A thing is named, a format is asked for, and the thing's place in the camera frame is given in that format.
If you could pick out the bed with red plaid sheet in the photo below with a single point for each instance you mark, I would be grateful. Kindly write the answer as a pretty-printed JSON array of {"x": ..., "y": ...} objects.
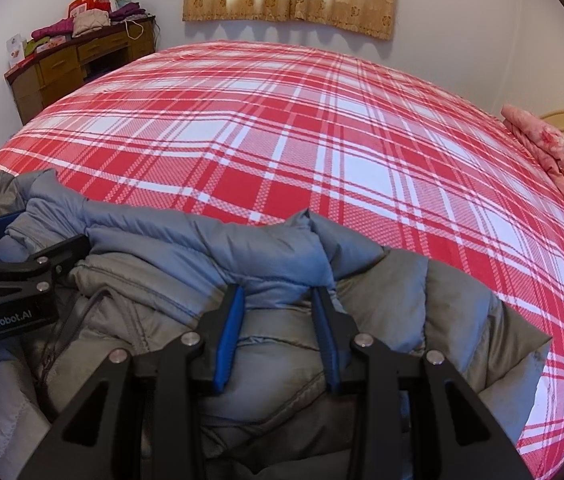
[{"x": 262, "y": 130}]

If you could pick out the brown wooden desk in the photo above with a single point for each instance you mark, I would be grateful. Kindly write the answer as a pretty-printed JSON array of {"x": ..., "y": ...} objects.
[{"x": 62, "y": 70}]

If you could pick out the pink floral folded blanket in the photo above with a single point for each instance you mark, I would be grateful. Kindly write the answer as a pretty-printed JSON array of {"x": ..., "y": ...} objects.
[{"x": 556, "y": 160}]

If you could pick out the magenta garment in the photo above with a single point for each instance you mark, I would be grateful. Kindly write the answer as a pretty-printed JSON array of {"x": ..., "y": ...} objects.
[{"x": 54, "y": 30}]

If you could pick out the beige garment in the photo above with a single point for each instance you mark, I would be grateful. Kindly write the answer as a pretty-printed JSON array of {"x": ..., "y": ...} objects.
[{"x": 91, "y": 22}]

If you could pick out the white card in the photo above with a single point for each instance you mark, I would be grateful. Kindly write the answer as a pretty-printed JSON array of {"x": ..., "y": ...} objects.
[{"x": 16, "y": 51}]

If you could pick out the red box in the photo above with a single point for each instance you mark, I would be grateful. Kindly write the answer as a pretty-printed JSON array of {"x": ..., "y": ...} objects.
[{"x": 87, "y": 5}]

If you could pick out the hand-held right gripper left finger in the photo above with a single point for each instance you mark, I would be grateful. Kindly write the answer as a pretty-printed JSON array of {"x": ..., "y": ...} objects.
[{"x": 227, "y": 330}]

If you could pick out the grey puffer jacket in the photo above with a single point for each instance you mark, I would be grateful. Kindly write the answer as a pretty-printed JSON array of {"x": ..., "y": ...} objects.
[{"x": 262, "y": 270}]

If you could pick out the purple folded clothes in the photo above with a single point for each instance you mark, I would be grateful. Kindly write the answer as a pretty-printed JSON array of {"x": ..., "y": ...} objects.
[{"x": 129, "y": 11}]

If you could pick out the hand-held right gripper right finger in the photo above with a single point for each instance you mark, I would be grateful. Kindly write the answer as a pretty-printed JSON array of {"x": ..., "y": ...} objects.
[{"x": 329, "y": 340}]

